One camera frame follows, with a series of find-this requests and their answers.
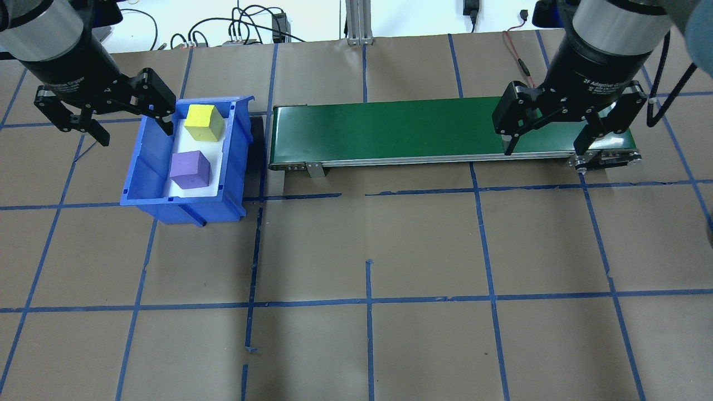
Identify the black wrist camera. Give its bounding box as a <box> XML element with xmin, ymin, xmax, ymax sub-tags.
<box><xmin>532</xmin><ymin>0</ymin><xmax>574</xmax><ymax>28</ymax></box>
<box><xmin>84</xmin><ymin>0</ymin><xmax>124</xmax><ymax>41</ymax></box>

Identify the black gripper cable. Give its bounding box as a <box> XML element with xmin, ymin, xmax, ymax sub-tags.
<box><xmin>646</xmin><ymin>28</ymin><xmax>697</xmax><ymax>129</ymax></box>

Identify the green conveyor belt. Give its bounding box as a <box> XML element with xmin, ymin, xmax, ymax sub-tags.
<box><xmin>267</xmin><ymin>95</ymin><xmax>642</xmax><ymax>179</ymax></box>

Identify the aluminium profile post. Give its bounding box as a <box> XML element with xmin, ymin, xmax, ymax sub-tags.
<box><xmin>346</xmin><ymin>0</ymin><xmax>375</xmax><ymax>45</ymax></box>

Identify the purple foam cube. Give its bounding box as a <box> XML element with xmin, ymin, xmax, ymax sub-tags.
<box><xmin>169</xmin><ymin>150</ymin><xmax>211</xmax><ymax>190</ymax></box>

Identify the blue plastic storage bin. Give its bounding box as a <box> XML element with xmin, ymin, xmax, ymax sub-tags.
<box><xmin>120</xmin><ymin>95</ymin><xmax>256</xmax><ymax>226</ymax></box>

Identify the white side desk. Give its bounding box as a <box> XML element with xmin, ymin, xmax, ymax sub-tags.
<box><xmin>109</xmin><ymin>0</ymin><xmax>544</xmax><ymax>53</ymax></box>

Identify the yellow foam cube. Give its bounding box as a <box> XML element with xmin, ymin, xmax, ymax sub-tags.
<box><xmin>184</xmin><ymin>104</ymin><xmax>226</xmax><ymax>143</ymax></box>

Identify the white foam pad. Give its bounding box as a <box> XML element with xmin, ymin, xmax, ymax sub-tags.
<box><xmin>166</xmin><ymin>109</ymin><xmax>235</xmax><ymax>198</ymax></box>

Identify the red cable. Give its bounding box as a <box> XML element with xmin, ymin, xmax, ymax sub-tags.
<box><xmin>503</xmin><ymin>22</ymin><xmax>536</xmax><ymax>90</ymax></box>

